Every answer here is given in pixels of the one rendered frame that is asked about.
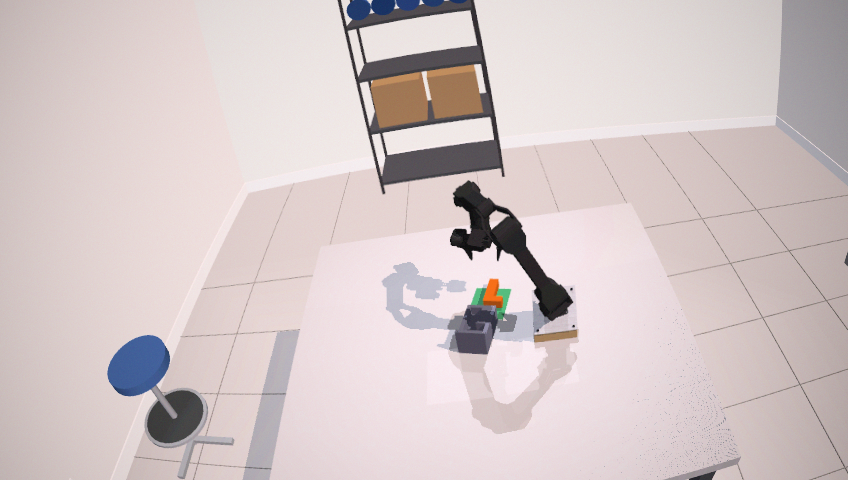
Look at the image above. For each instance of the orange l-shaped part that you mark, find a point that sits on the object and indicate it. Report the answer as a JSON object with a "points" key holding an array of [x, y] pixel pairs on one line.
{"points": [[490, 297]]}

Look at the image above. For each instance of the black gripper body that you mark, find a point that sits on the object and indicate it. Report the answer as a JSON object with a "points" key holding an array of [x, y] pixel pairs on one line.
{"points": [[460, 237]]}

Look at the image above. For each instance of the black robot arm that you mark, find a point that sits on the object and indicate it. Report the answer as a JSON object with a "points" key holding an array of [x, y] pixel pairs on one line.
{"points": [[554, 300]]}

